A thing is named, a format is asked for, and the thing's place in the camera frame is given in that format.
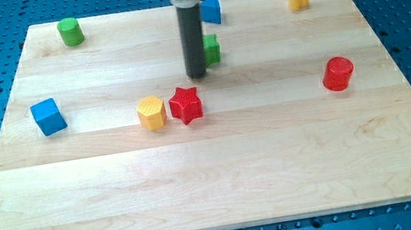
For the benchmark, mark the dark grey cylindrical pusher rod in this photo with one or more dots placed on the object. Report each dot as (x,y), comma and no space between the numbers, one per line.
(191,36)

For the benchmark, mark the green star block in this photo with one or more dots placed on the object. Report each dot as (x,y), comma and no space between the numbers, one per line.
(211,48)

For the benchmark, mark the red star block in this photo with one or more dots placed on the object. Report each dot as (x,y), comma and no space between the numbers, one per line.
(186,105)

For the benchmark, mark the yellow hexagon block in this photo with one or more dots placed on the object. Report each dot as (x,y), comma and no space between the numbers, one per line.
(151,113)

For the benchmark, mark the blue triangle block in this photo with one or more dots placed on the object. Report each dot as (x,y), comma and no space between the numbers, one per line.
(210,11)

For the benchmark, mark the green cylinder block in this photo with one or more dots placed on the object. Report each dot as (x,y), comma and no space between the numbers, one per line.
(70,32)

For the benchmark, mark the light wooden board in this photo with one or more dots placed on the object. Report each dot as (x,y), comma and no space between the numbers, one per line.
(273,143)

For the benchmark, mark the red cylinder block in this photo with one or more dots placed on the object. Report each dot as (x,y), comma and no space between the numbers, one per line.
(337,73)

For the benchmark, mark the blue cube block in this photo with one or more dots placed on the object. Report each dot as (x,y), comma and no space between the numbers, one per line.
(48,117)

